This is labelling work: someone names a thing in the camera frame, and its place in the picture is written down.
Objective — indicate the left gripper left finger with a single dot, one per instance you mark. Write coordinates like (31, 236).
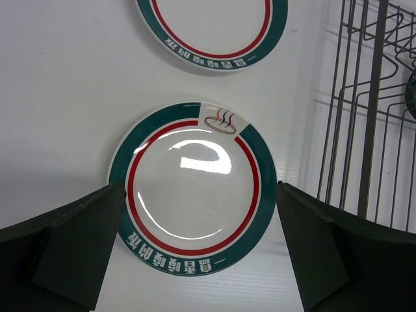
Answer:
(57, 261)

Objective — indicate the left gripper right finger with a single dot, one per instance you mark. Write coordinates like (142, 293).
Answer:
(342, 262)

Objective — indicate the green red rimmed plate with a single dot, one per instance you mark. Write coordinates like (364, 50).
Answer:
(200, 186)
(216, 35)

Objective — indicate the small teal patterned plate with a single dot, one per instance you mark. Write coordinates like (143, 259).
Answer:
(410, 95)

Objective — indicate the grey wire dish rack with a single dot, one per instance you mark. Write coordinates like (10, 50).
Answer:
(367, 166)

